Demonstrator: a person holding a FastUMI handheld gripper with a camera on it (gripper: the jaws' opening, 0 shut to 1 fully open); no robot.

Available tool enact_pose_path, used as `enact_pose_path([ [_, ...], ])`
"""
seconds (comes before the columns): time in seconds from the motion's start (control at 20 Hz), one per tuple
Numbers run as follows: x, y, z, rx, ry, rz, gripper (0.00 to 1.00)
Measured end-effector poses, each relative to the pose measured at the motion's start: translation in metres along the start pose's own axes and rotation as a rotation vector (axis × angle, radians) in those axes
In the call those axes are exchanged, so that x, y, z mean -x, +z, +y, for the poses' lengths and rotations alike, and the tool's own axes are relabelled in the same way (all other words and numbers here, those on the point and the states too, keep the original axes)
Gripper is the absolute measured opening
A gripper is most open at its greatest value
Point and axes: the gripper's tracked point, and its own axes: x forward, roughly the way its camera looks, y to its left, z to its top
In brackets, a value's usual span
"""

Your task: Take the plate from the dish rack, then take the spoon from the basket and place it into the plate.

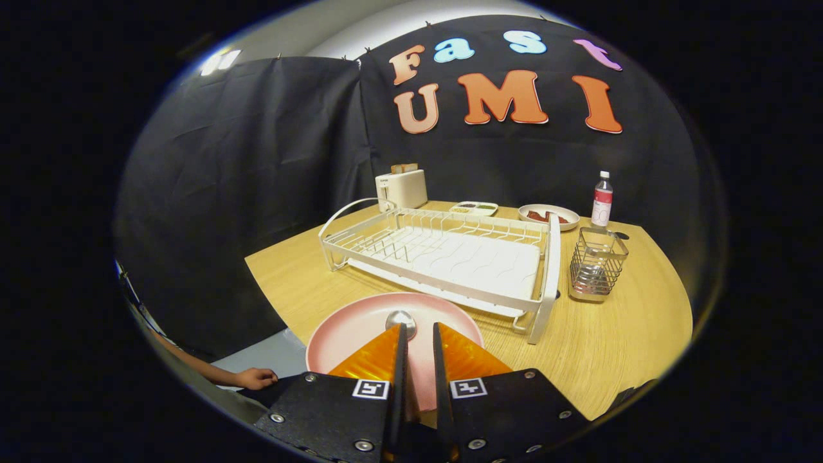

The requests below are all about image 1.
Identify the metal wire basket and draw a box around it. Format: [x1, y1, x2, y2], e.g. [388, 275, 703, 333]
[568, 226, 629, 303]

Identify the black backdrop cloth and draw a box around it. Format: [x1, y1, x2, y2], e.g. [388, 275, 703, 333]
[114, 14, 727, 361]

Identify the clear bottle with red label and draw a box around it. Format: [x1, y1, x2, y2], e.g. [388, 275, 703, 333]
[591, 170, 613, 227]

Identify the pink plate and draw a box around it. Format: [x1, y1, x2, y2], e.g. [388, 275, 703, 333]
[305, 293, 485, 412]

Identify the white wire dish rack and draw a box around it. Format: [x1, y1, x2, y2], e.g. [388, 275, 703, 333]
[318, 198, 561, 345]

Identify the white divided dish with beans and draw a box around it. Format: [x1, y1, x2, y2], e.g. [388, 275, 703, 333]
[449, 201, 499, 217]

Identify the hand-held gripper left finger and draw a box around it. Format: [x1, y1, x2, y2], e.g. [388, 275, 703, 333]
[254, 323, 409, 463]

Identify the white toaster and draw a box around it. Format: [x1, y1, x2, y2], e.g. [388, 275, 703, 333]
[375, 169, 428, 213]

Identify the white drain tray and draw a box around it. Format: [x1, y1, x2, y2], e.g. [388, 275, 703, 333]
[350, 228, 541, 316]

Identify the wooden handled metal spoon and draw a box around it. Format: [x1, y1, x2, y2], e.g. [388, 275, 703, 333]
[385, 311, 417, 341]

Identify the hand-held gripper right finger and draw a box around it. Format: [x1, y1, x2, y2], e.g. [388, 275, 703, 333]
[432, 322, 589, 463]

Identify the small ceiling light panel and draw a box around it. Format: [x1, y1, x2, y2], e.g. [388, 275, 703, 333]
[201, 50, 242, 77]

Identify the white plate with meat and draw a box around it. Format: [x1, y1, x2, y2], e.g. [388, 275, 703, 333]
[518, 204, 581, 232]

